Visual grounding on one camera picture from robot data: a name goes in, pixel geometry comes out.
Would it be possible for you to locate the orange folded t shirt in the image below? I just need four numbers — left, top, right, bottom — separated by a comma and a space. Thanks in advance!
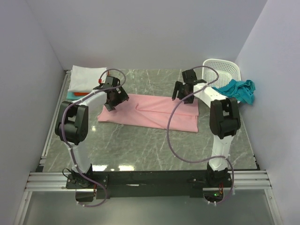
73, 92, 89, 97

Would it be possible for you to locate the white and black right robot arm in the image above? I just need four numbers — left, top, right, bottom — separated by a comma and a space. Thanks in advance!
172, 66, 241, 187

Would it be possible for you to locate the teal folded t shirt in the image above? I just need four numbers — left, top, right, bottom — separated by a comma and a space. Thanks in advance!
66, 92, 79, 101

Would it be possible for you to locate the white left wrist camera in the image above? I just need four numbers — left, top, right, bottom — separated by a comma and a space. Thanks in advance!
98, 75, 110, 84

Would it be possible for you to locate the white plastic laundry basket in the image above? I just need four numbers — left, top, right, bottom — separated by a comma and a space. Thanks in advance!
202, 59, 242, 106

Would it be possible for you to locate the pink t shirt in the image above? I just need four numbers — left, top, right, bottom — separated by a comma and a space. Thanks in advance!
97, 94, 199, 133

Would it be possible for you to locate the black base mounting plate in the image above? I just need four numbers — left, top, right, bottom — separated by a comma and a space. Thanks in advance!
66, 170, 233, 202

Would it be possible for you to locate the aluminium extrusion frame rail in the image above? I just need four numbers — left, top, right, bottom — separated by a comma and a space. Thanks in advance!
14, 69, 282, 225

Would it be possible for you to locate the white folded t shirt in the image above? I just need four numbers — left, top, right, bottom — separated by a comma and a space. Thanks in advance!
68, 65, 107, 93

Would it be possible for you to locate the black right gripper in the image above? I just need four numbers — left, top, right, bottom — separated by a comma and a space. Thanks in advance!
172, 82, 195, 105

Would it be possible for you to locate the teal crumpled t shirt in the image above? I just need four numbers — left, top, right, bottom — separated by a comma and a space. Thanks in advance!
213, 79, 255, 105

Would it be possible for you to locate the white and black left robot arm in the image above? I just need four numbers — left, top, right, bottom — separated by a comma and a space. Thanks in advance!
55, 76, 129, 188

